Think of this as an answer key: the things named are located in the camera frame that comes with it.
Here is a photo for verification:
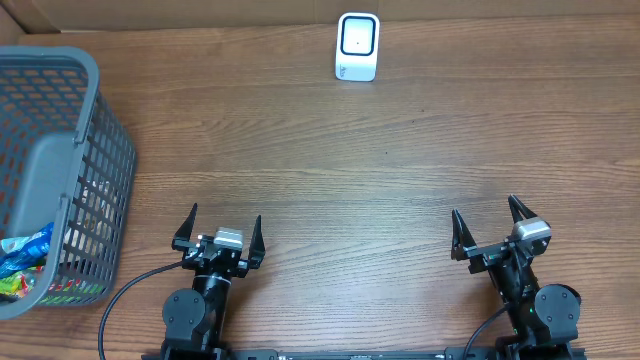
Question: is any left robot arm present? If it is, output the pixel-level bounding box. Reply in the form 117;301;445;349
160;205;266;359

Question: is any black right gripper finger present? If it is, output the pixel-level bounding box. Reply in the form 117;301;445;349
508;194;537;223
451;209;477;261

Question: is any green candy snack bag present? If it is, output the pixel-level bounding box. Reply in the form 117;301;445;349
0;266;44;302

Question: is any white barcode scanner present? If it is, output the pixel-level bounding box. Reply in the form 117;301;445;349
335;12;380;82

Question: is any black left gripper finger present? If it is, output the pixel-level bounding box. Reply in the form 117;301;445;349
174;203;198;241
248;215;266;269

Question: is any blue Oreo cookie pack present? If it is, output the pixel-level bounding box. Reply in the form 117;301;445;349
1;222;54;278

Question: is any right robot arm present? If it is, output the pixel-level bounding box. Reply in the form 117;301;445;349
451;194;586;359

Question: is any grey plastic mesh basket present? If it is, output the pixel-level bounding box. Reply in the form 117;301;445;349
1;45;137;320

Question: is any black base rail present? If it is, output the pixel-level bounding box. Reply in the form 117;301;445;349
140;347;588;360

